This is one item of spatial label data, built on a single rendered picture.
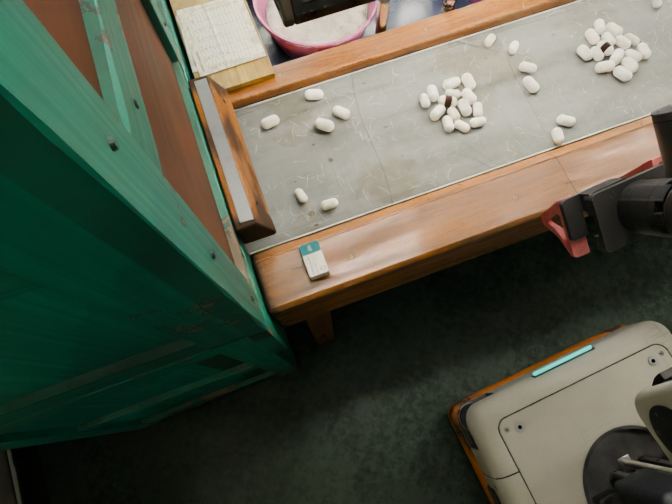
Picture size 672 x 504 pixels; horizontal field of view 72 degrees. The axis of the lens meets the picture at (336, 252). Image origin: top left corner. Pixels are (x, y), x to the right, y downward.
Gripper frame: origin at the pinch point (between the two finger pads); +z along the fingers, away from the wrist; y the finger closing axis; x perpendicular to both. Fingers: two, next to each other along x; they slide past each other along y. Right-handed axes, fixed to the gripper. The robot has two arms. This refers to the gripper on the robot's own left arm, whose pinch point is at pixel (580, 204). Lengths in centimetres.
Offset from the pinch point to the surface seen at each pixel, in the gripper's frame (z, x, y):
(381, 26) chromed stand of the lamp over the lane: 44, -38, 0
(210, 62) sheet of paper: 46, -43, 34
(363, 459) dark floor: 76, 70, 38
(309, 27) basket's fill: 52, -44, 12
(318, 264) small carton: 24.4, -1.3, 31.4
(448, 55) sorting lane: 43, -27, -11
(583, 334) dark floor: 79, 65, -43
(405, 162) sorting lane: 34.3, -10.9, 7.9
